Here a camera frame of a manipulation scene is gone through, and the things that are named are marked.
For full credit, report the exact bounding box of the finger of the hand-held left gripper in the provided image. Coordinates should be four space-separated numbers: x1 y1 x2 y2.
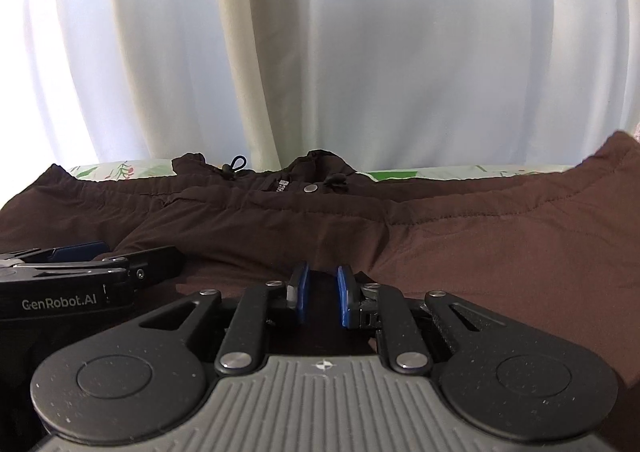
0 242 110 267
92 245 184 291

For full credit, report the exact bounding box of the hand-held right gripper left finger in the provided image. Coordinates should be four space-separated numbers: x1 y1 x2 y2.
120 262 312 376

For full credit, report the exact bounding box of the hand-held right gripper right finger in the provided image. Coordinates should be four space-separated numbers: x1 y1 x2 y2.
336 264 507 374

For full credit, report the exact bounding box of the dark brown jacket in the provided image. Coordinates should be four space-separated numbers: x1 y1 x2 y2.
0 131 640 385

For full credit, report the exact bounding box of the floral bed sheet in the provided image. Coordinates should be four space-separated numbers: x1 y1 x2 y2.
67 159 576 182

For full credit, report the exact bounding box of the white curtain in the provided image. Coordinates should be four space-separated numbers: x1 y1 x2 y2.
0 0 640 173

